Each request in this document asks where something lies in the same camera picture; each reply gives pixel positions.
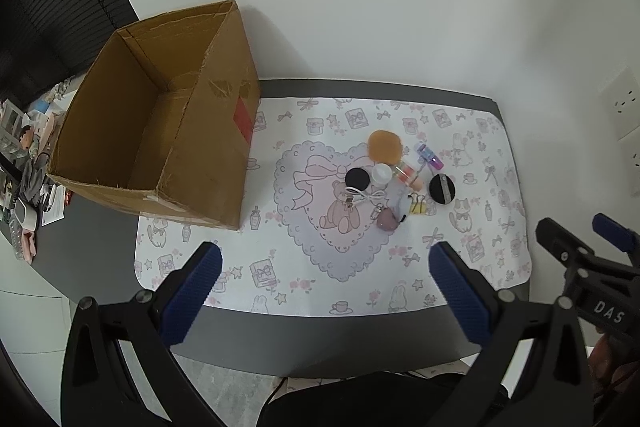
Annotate white patterned desk mat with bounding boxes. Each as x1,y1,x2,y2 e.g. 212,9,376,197
134,98,532,317

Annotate cluttered side desk items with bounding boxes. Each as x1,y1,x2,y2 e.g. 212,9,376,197
1,75,84,263

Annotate person right hand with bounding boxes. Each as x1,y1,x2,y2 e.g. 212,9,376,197
588,329,639,393

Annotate orange makeup sponge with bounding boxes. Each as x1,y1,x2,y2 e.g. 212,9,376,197
368,130,404,166

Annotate brown cardboard box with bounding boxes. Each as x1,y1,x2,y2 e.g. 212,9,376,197
48,0,260,230

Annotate white clear plastic case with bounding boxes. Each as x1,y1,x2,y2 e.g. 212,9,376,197
392,194,412,223

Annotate pink clear bottle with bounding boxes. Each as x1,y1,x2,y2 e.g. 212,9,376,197
394,161,424,192

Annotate white usb cable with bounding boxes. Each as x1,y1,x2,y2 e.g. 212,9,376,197
342,184,391,208

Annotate white side wall socket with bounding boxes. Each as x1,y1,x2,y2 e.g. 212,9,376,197
599,67,640,196

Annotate small black powder puff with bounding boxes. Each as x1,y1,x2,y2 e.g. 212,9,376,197
345,167,371,191

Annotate pink heart keychain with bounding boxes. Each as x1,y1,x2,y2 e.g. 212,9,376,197
375,206,399,232

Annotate purple blue tube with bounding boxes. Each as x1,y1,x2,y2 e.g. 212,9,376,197
416,143,444,171

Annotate yellow binder clip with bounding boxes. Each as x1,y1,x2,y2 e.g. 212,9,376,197
409,192,430,216

